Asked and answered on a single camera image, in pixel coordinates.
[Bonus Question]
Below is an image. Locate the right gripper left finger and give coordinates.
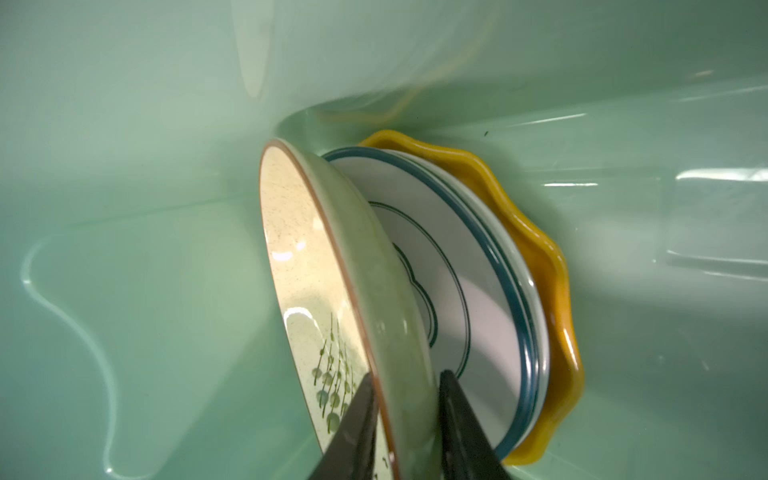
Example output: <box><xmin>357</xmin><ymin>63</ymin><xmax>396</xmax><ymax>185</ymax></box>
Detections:
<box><xmin>309</xmin><ymin>373</ymin><xmax>379</xmax><ymax>480</ymax></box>

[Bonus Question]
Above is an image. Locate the yellow polka dot plate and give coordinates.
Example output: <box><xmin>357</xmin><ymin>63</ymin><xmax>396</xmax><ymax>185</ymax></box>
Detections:
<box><xmin>360</xmin><ymin>130</ymin><xmax>585</xmax><ymax>466</ymax></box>

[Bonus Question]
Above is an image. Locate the white teal lettered plate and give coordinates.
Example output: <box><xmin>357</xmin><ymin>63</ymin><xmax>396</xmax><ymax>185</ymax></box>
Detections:
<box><xmin>391</xmin><ymin>150</ymin><xmax>551</xmax><ymax>424</ymax></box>

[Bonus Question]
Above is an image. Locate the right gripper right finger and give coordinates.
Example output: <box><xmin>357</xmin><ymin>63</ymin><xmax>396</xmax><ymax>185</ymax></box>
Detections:
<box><xmin>439</xmin><ymin>370</ymin><xmax>510</xmax><ymax>480</ymax></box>

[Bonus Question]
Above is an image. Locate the beige ceramic plate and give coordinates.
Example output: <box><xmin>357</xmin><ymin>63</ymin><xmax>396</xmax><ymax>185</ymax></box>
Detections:
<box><xmin>259</xmin><ymin>139</ymin><xmax>441</xmax><ymax>479</ymax></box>

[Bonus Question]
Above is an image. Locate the small white green-rimmed plate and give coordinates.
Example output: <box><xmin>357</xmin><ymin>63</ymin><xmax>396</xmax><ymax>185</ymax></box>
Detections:
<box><xmin>326</xmin><ymin>147</ymin><xmax>540</xmax><ymax>459</ymax></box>

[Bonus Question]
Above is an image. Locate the mint green plastic bin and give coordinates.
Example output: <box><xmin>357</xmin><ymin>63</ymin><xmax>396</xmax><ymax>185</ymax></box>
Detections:
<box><xmin>1</xmin><ymin>1</ymin><xmax>767</xmax><ymax>479</ymax></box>

